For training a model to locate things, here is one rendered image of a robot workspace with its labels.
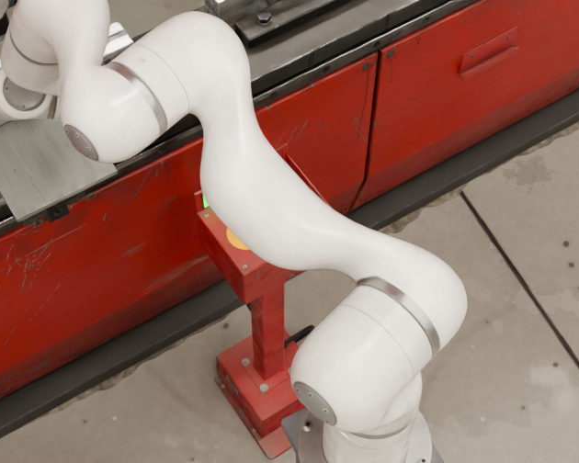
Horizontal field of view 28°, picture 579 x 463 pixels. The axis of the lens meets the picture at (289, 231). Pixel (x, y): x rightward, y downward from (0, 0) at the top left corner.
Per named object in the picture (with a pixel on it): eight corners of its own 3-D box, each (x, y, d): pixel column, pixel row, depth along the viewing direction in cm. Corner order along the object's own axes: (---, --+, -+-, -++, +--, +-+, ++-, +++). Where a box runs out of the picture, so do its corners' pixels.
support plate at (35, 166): (17, 222, 184) (17, 220, 183) (-49, 110, 196) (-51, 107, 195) (118, 174, 189) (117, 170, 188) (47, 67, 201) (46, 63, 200)
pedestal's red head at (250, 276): (244, 306, 214) (242, 258, 198) (199, 244, 221) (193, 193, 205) (333, 254, 220) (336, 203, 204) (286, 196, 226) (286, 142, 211)
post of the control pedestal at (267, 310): (265, 382, 264) (262, 266, 218) (253, 364, 267) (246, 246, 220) (285, 370, 266) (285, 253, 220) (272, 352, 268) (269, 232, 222)
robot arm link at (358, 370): (438, 392, 148) (464, 307, 128) (344, 495, 141) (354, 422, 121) (368, 334, 153) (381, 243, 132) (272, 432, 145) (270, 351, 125)
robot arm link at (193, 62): (371, 407, 137) (457, 317, 143) (411, 395, 125) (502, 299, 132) (86, 95, 136) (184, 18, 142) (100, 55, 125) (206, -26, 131)
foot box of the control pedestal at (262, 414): (269, 461, 267) (269, 443, 257) (212, 378, 278) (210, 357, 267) (340, 416, 273) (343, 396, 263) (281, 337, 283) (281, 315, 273)
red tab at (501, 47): (463, 80, 256) (468, 60, 250) (458, 73, 256) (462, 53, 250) (516, 52, 260) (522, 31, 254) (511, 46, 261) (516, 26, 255)
